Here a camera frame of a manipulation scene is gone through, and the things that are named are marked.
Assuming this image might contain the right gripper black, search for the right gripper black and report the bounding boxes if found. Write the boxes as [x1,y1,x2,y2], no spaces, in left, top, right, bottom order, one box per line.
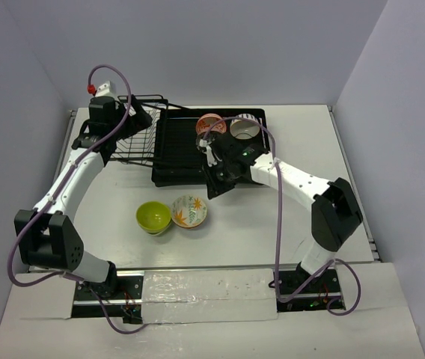
[201,159,238,200]

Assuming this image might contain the leaf pattern white bowl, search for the leaf pattern white bowl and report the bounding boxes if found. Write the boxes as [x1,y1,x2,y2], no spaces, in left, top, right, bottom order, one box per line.
[171,194,208,229]

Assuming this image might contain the orange floral bowl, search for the orange floral bowl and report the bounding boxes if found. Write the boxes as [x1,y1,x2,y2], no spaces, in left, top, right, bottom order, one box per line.
[195,113,227,135]

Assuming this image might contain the white bowl pink rim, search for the white bowl pink rim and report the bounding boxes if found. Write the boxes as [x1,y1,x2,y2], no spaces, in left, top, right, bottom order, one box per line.
[230,114,260,140]

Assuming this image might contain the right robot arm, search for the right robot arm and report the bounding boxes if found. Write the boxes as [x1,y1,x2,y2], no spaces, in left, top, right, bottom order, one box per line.
[198,134,363,292]

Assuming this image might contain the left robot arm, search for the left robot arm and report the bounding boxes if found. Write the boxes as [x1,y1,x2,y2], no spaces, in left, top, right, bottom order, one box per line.
[14,95,153,298]

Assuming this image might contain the black dish rack tray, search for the black dish rack tray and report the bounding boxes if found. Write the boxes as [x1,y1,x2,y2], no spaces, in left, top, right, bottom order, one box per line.
[151,107,267,187]

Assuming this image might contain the green bowl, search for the green bowl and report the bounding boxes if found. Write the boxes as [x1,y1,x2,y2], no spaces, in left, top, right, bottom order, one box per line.
[135,201,171,235]

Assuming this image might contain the white taped sheet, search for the white taped sheet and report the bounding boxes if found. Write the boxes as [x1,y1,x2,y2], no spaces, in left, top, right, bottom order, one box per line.
[141,269,278,324]

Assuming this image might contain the black wire plate rack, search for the black wire plate rack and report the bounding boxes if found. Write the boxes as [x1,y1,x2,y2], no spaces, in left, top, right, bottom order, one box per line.
[110,94,168,168]

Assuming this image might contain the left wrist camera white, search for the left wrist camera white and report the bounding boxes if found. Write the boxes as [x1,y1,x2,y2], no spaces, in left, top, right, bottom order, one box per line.
[87,81,117,100]

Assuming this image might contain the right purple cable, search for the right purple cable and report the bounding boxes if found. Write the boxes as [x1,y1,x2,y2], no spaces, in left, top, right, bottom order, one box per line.
[197,116,363,317]

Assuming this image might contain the purple cable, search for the purple cable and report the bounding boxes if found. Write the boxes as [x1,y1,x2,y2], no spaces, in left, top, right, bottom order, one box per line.
[197,116,363,317]
[7,65,150,334]

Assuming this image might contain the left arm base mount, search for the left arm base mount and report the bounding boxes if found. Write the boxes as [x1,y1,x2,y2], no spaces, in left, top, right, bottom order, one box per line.
[71,271,144,325]

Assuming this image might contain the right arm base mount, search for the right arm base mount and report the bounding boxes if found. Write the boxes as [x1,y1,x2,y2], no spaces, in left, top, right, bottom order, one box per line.
[276,269,346,313]

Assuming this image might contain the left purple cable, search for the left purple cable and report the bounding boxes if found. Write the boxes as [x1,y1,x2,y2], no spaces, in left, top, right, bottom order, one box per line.
[7,65,150,334]

